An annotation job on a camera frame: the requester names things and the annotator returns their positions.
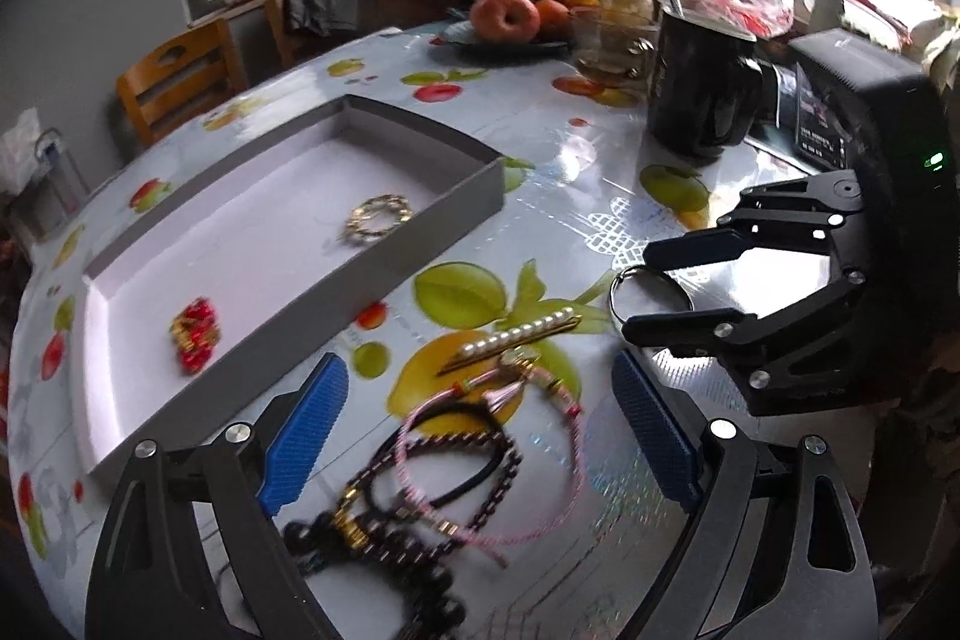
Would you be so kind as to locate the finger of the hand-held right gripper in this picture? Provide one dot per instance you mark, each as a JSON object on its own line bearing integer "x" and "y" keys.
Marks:
{"x": 675, "y": 329}
{"x": 697, "y": 246}

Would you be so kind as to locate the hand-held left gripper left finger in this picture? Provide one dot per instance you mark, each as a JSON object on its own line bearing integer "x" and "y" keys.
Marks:
{"x": 304, "y": 430}

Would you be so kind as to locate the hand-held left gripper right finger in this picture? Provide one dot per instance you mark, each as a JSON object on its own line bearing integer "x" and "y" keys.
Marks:
{"x": 656, "y": 430}

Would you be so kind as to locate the silver bangle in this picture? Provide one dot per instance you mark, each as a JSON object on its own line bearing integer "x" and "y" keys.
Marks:
{"x": 613, "y": 302}

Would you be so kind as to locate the pearl hair clip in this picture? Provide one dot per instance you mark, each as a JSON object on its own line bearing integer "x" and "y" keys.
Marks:
{"x": 510, "y": 332}

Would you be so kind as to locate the grey cardboard tray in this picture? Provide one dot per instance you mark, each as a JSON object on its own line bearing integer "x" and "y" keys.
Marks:
{"x": 270, "y": 235}

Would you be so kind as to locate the black mug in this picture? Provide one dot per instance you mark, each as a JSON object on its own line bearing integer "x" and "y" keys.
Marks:
{"x": 694, "y": 85}

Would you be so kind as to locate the glass cup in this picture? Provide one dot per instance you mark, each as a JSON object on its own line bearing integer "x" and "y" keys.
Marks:
{"x": 611, "y": 48}

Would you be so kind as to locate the orange fruit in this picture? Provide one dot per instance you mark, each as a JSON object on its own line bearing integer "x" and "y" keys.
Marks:
{"x": 553, "y": 18}

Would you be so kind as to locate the red peach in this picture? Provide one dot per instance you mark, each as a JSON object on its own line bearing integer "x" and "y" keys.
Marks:
{"x": 499, "y": 14}

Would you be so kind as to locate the dark fruit plate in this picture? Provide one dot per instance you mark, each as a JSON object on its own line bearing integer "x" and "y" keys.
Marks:
{"x": 457, "y": 40}

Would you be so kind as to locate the metal trolley stand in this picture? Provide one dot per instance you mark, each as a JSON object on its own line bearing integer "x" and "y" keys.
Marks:
{"x": 64, "y": 175}

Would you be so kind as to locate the white plastic bag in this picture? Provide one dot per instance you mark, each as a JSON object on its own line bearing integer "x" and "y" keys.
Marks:
{"x": 19, "y": 153}

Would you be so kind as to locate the wooden chair with cloth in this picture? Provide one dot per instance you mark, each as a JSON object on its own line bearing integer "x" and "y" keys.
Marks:
{"x": 375, "y": 3}

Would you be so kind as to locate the grey cloth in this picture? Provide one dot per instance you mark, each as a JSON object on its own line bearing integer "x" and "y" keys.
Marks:
{"x": 319, "y": 3}

